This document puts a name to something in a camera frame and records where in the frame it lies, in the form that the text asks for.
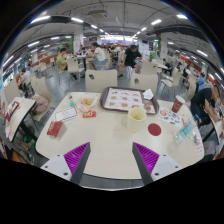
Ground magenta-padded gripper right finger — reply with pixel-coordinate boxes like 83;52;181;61
131;142;183;186

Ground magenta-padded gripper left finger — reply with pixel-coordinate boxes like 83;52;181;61
40;142;92;186

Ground clear blue-capped water bottle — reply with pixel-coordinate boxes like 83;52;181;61
173;115;198;145

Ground flat round red coaster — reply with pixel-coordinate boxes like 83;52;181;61
147;122;162;137

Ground red paper box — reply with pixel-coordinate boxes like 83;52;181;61
46;120;64;138

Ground cream plastic cup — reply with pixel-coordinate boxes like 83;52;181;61
126;106;148;133

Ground white printed card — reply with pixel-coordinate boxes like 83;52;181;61
54;106;79;123

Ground small red sauce packet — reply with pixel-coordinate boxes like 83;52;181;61
82;110;97;119

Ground colourful printed paper flyer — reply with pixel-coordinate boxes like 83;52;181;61
157;107;184;128

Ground white table sticker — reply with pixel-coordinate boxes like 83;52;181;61
195;143;205;156

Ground red paper cup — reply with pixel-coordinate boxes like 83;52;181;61
171;94;186;114

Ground brown tray with paper liner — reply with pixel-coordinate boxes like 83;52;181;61
99;86;160;116

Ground pink backpack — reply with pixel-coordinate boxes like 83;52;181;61
31;95;50;116

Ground crumpled white napkin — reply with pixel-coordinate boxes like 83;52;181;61
142;88;155;101

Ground beige neighbouring table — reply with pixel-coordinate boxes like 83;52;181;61
4;96;37;143

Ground beige chair with round hole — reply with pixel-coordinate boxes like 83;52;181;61
129;72;159;96
84;68;118;94

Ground person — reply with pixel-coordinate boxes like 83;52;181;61
55;47;69;72
118;44;143;80
190;85;223;128
88;42;107;70
196;73;207;92
163;58;174;76

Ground ceiling strip lights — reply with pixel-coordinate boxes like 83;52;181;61
1;13;224;81

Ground ceiling air conditioner unit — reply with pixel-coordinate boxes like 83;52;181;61
87;9;109;19

